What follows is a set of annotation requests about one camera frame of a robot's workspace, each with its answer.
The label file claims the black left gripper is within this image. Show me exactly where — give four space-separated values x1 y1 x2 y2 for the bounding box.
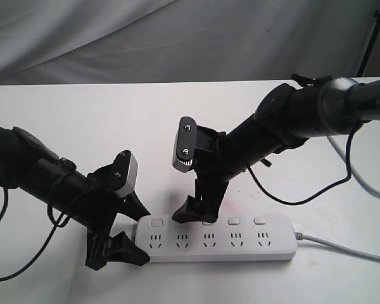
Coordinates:
72 157 151 270

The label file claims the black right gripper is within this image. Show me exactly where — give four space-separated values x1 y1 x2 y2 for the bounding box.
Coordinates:
172 126 241 224

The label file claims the white five-socket power strip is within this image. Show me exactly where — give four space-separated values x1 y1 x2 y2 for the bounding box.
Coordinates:
135 213 298 263

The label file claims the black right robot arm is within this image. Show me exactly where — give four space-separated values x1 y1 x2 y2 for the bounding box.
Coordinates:
172 74 380 223

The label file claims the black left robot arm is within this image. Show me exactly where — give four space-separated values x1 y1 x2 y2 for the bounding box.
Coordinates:
0 127 150 270

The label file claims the grey backdrop cloth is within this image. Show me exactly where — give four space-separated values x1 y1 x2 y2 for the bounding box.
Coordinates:
0 1 380 85

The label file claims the black stand in background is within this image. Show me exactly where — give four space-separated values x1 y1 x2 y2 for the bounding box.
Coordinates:
356 7 380 77

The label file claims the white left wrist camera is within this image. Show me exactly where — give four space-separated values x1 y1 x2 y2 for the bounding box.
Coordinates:
113 150 138 198

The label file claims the black grey right wrist camera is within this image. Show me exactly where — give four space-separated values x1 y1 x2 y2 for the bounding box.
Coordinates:
172 117 197 173

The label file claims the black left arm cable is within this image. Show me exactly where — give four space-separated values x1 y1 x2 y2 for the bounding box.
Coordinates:
0 158 92 282

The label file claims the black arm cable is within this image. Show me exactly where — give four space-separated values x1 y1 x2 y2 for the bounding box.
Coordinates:
246 122 380 205
0 158 92 282

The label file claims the grey power cord with plug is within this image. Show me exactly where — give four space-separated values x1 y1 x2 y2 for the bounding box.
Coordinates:
293 134 380 264

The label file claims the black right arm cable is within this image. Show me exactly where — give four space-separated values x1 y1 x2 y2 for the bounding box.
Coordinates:
246 122 380 205

